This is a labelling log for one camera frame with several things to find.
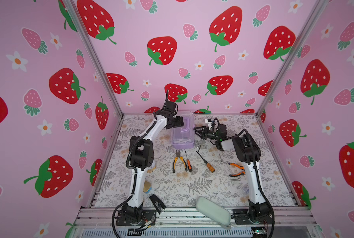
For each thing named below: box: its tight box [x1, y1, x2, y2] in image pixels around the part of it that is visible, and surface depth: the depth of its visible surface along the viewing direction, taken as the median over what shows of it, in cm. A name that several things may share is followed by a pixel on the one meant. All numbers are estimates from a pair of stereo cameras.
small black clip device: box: [149, 194, 167, 215], surface depth 80 cm
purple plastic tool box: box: [171, 110, 195, 150], surface depth 97 cm
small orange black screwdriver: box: [184, 150, 193, 173], surface depth 92 cm
